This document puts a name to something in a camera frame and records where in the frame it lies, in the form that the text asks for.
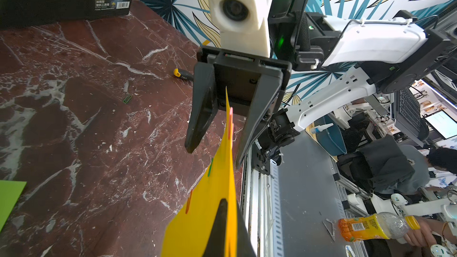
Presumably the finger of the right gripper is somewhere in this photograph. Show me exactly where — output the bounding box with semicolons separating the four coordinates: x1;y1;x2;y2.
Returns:
236;71;283;169
184;62;218;153

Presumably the aluminium front rail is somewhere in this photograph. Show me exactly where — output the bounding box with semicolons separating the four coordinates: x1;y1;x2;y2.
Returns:
241;142;286;257

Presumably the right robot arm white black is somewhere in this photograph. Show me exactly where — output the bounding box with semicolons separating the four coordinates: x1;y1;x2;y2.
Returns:
184;0;451;173

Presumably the pink paperclip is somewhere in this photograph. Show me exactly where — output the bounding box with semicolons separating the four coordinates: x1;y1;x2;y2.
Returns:
227;107;233;142

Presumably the green paper sheet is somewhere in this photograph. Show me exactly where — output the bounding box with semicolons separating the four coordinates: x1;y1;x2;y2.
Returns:
0;180;27;230

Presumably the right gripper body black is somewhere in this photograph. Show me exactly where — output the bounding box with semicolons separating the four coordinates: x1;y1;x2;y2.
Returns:
197;46;292;116

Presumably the orange juice bottle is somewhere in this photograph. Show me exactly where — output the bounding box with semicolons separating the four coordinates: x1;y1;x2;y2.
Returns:
338;213;420;242

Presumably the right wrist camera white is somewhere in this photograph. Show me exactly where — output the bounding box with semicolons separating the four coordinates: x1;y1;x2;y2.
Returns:
208;0;272;58

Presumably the yellow paper sheet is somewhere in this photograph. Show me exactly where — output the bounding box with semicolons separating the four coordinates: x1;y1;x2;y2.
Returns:
161;102;238;257

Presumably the person hand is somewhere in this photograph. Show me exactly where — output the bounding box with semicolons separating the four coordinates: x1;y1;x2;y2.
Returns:
403;216;457;248

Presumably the orange paperclip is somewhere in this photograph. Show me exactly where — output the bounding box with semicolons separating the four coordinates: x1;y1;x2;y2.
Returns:
185;190;193;214

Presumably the green paperclip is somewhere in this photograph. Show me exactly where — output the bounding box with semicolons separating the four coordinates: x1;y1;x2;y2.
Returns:
207;157;214;177

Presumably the teal plastic bin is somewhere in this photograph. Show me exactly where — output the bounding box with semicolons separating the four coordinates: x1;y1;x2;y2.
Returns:
314;115;347;157

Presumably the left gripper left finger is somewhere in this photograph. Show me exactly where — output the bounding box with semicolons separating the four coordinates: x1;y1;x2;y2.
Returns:
203;199;228;257

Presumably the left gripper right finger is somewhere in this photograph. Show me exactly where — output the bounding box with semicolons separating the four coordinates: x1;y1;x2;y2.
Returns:
235;207;256;257

